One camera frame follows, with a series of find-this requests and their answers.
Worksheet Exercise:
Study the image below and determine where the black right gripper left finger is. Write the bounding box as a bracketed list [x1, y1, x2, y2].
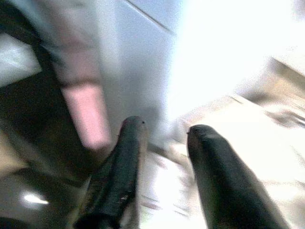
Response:
[74, 115, 148, 229]

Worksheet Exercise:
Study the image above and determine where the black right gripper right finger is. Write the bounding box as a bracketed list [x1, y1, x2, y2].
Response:
[186, 124, 290, 229]

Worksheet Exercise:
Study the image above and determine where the pink cloth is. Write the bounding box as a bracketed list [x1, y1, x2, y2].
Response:
[61, 81, 112, 151]

